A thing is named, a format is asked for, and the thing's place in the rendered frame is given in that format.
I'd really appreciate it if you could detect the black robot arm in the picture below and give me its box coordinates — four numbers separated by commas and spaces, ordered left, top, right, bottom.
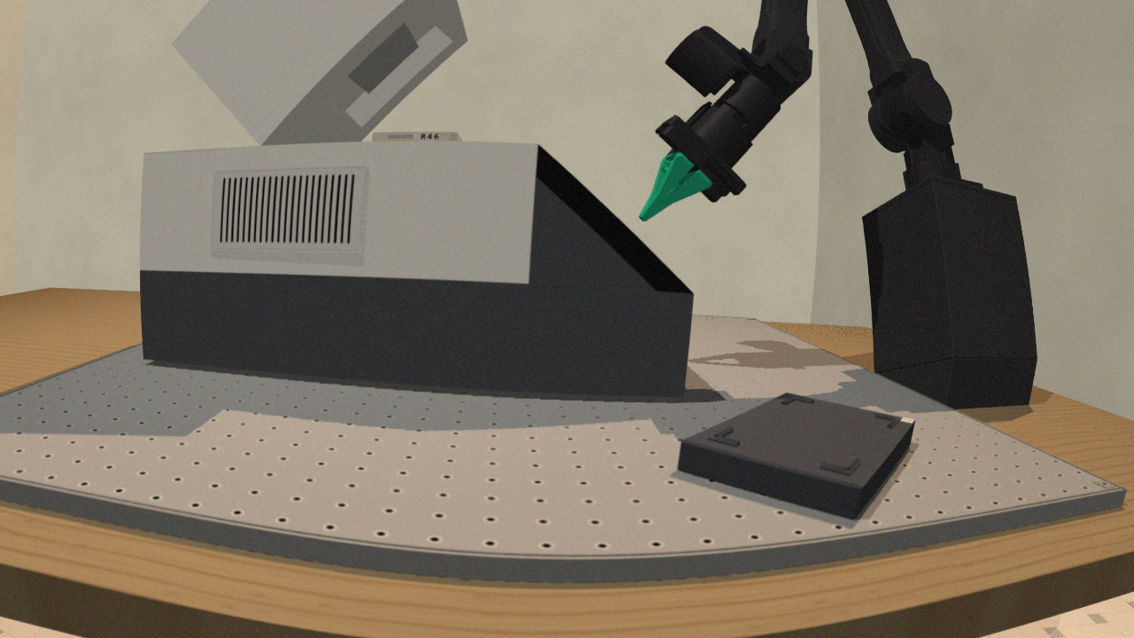
665, 0, 983, 190

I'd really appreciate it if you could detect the white thermal cycler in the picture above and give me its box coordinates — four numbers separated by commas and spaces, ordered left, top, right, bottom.
139, 0, 694, 397

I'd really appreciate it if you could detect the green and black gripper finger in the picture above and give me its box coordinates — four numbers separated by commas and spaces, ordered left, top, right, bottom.
638, 152, 694, 219
641, 170, 713, 222

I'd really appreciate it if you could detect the white well plate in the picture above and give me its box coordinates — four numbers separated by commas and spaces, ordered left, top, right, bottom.
372, 131, 462, 142

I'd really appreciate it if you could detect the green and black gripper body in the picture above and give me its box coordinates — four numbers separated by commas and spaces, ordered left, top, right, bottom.
655, 102, 755, 202

